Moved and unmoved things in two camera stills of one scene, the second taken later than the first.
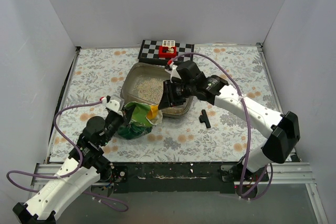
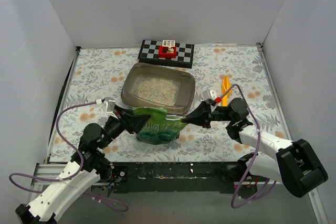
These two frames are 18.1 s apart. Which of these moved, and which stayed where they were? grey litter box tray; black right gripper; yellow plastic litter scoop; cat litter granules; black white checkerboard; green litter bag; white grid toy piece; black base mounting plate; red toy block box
Moved: black right gripper; yellow plastic litter scoop; green litter bag
Stayed: red toy block box; cat litter granules; black white checkerboard; black base mounting plate; white grid toy piece; grey litter box tray
